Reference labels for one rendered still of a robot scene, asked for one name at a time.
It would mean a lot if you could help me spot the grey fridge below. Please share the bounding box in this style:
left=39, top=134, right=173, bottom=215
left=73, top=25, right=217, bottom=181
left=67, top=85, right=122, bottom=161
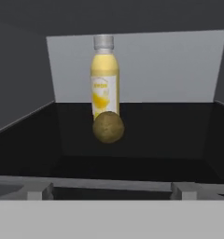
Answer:
left=0, top=0, right=224, bottom=201

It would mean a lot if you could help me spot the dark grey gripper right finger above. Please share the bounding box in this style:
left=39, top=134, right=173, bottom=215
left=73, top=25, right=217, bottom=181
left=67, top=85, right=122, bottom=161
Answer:
left=170, top=182, right=224, bottom=201

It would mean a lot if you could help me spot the brown round potato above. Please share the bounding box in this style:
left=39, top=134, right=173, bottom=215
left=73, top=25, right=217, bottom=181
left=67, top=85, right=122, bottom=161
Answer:
left=91, top=110, right=126, bottom=145

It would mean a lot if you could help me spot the black fridge shelf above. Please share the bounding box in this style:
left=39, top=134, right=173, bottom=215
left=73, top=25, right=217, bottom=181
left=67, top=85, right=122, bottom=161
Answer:
left=0, top=100, right=224, bottom=191

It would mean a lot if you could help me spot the yellow juice bottle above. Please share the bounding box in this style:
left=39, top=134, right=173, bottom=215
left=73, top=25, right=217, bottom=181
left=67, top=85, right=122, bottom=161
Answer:
left=90, top=35, right=121, bottom=121

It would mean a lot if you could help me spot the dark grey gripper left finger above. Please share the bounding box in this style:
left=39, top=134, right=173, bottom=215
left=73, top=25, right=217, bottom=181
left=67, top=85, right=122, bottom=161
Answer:
left=0, top=182, right=55, bottom=201

